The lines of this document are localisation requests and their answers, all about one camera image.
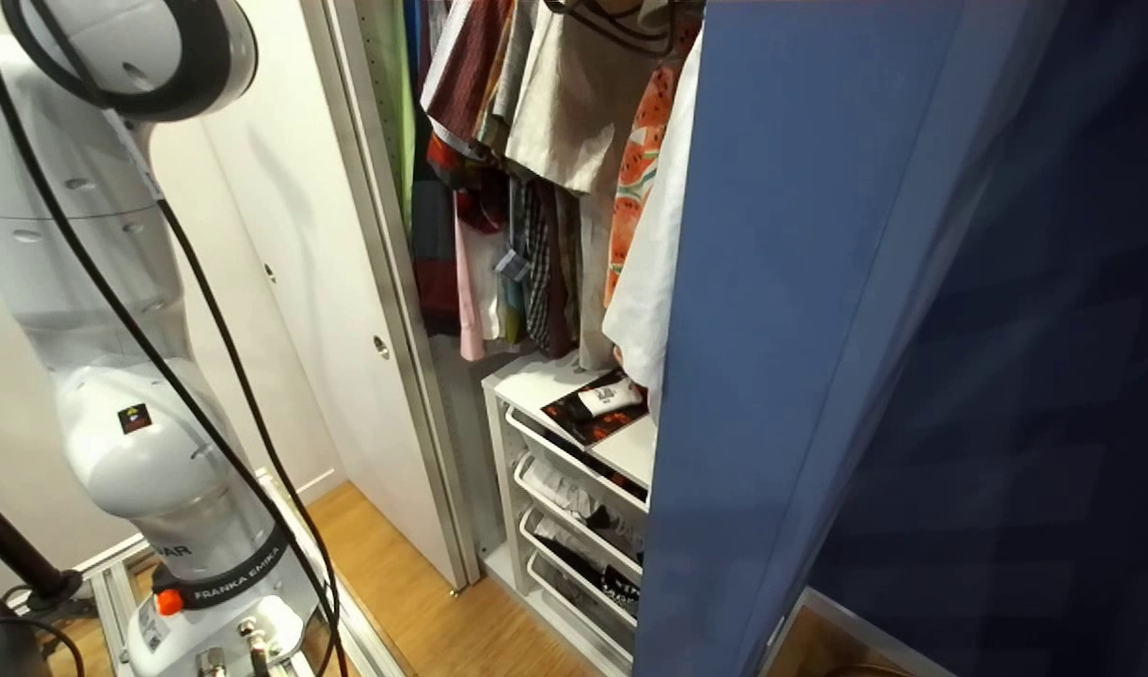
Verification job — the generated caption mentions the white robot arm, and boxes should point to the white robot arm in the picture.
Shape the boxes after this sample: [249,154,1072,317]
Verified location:
[0,0,320,677]

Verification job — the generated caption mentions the white drawer unit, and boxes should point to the white drawer unit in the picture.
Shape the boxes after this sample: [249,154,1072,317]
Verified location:
[483,359,653,677]

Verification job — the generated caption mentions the watermelon print shirt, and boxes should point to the watermelon print shirt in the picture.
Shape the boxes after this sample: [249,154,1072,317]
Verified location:
[603,65,681,302]

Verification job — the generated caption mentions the hanging checked clothes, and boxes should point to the hanging checked clothes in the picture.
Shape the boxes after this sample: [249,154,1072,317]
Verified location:
[359,0,700,368]

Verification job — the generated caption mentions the white wardrobe sliding door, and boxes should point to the white wardrobe sliding door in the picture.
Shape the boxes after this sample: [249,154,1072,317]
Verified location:
[198,0,477,592]

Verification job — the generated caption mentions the blue curtain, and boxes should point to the blue curtain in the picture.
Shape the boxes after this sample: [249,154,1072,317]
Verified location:
[636,0,1148,677]

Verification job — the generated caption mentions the black tripod stand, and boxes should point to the black tripod stand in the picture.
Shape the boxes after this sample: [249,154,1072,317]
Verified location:
[0,511,86,677]

